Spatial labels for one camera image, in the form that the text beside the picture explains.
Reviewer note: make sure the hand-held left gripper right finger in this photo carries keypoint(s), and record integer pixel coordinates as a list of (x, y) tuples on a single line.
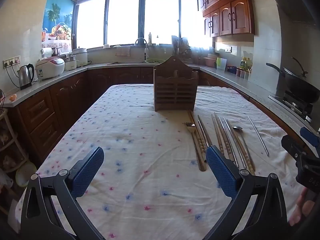
[(221, 172)]

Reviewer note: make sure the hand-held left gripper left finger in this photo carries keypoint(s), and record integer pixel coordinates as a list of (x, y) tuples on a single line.
[(86, 172)]

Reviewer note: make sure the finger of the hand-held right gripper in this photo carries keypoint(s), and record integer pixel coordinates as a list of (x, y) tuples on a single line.
[(311, 137), (292, 146)]

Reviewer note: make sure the metal spoon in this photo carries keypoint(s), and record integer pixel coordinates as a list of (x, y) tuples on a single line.
[(237, 129)]

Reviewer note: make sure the metal fork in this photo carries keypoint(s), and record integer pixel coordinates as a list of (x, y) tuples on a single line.
[(189, 127)]

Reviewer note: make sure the wooden utensil holder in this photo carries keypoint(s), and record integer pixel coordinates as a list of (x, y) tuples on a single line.
[(175, 90)]

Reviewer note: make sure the person's right hand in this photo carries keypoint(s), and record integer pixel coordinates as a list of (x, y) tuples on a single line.
[(301, 205)]

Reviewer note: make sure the gas stove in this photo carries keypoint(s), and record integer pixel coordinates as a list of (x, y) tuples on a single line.
[(295, 105)]

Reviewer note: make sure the black wok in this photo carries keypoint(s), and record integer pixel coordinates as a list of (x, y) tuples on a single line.
[(300, 87)]

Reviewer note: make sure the round white plate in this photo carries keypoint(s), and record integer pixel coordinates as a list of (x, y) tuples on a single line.
[(25, 175)]

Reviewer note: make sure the floral white tablecloth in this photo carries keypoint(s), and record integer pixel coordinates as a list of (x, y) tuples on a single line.
[(140, 135)]

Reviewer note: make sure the wooden lower cabinets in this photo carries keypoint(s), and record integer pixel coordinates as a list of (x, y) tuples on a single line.
[(62, 100)]

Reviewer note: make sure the wooden cabinets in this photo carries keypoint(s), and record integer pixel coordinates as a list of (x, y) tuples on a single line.
[(62, 100), (230, 15)]

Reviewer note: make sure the white storage shelf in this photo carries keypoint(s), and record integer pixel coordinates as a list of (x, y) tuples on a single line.
[(10, 142)]

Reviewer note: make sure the row of spice jars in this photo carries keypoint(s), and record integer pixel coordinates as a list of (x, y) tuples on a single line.
[(242, 73)]

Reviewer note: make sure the yellow oil bottles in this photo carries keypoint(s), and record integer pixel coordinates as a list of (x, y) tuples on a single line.
[(246, 63)]

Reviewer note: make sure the small blue container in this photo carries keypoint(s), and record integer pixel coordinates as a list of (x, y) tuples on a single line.
[(232, 69)]

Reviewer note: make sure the grey kitchen countertop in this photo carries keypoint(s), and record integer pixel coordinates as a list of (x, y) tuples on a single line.
[(45, 83)]

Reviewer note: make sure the small orange fruit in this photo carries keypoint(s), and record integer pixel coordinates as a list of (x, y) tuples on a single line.
[(13, 97)]

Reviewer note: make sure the green and white cup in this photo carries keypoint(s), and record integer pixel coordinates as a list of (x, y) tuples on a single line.
[(221, 63)]

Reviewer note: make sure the white blender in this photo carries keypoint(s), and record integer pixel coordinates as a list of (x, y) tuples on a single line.
[(70, 63)]

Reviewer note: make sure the white and pink rice cooker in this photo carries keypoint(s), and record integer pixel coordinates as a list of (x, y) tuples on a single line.
[(50, 67)]

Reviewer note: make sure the pink lidded container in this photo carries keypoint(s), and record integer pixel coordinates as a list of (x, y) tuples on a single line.
[(210, 60)]

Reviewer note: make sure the steel electric kettle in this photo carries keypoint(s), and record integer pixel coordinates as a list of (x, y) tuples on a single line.
[(25, 76)]

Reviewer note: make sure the kitchen sink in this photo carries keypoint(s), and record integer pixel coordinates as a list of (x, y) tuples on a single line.
[(125, 62)]

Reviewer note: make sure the large white cooker pot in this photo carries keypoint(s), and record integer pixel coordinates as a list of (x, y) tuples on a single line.
[(80, 56)]

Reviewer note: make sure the paper towel roll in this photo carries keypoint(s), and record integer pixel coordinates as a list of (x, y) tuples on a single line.
[(47, 53)]

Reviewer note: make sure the pink dish cloth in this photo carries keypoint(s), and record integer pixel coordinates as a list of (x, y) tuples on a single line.
[(123, 51)]

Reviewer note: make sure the small white bowl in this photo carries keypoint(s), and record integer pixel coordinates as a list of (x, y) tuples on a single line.
[(106, 46)]

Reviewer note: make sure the green basin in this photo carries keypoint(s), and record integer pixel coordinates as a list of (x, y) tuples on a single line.
[(154, 61)]

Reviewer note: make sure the dish rack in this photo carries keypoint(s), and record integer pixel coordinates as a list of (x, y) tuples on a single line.
[(180, 45)]

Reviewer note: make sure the curved sink faucet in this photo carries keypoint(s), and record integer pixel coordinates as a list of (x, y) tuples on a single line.
[(146, 52)]

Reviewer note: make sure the wooden upper cabinets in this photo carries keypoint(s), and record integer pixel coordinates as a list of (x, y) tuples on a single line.
[(230, 15)]

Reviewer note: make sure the dish soap bottle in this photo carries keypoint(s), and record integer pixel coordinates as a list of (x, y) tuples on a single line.
[(150, 39)]

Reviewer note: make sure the large kitchen window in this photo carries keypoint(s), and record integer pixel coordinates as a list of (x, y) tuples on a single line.
[(125, 17)]

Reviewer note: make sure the row of wall sockets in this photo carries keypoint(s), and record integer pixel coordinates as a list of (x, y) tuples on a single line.
[(11, 61)]

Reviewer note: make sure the fruit and beach wall poster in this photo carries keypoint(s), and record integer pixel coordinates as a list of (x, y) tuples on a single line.
[(58, 20)]

